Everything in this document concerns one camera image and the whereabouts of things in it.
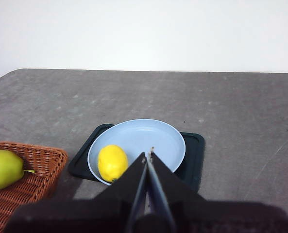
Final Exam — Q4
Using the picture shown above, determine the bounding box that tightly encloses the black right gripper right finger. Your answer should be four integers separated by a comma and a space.
149, 151, 288, 233

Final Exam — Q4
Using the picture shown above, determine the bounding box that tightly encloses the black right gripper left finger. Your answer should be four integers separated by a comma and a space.
4, 152, 147, 233

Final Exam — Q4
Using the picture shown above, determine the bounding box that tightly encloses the yellow lemon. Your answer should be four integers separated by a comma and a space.
97, 145, 129, 183

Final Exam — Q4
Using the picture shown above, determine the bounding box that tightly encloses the blue round plate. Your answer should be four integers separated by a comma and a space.
87, 118, 186, 186

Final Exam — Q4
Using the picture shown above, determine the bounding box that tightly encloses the brown woven wicker basket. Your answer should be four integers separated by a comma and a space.
0, 142, 68, 233

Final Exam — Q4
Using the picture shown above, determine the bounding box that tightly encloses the black flat tray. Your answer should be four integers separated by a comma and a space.
68, 123, 205, 192

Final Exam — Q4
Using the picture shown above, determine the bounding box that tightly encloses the green apple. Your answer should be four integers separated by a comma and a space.
0, 150, 35, 191

